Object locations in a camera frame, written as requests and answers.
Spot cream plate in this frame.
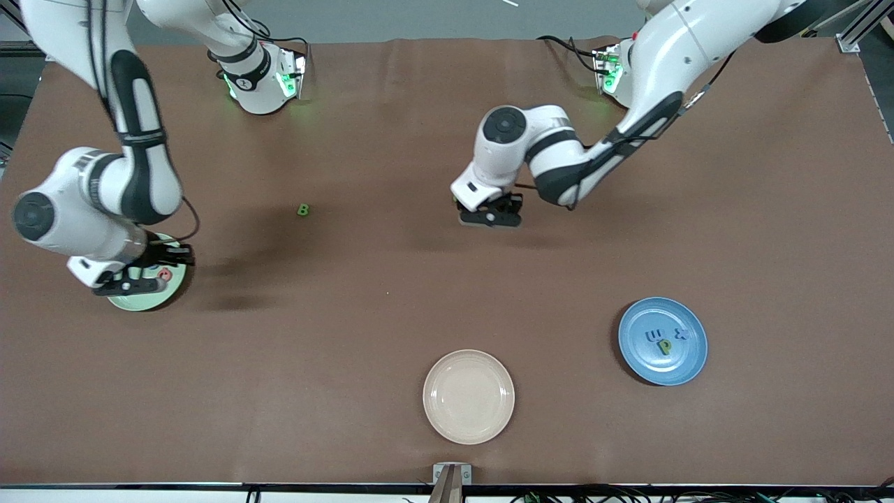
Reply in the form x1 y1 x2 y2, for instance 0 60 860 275
422 349 516 446

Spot light green plate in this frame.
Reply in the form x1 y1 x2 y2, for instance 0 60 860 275
106 233 189 312

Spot black base cable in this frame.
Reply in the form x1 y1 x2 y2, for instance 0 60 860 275
536 34 603 72
223 0 312 71

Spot brown table cover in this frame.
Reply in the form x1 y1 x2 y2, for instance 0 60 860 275
0 36 894 486

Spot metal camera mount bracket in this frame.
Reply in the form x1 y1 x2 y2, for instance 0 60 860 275
432 462 473 503

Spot metal base box green light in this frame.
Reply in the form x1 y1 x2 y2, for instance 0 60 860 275
592 43 624 96
278 48 308 100

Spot tangled black cables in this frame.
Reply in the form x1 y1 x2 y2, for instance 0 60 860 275
510 486 894 503

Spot aluminium frame profile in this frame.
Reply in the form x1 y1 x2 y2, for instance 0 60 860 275
835 0 894 54
0 38 48 62

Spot blue plate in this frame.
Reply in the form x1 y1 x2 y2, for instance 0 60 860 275
617 297 709 386

